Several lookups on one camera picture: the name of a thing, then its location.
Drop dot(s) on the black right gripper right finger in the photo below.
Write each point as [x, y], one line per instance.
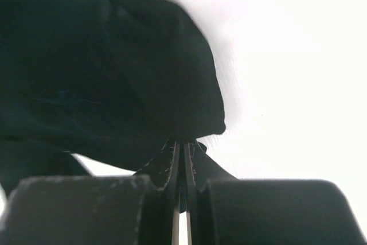
[224, 210]

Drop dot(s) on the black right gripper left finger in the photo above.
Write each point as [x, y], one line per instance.
[141, 209]

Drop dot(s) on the black t shirt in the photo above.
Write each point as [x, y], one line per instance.
[108, 79]

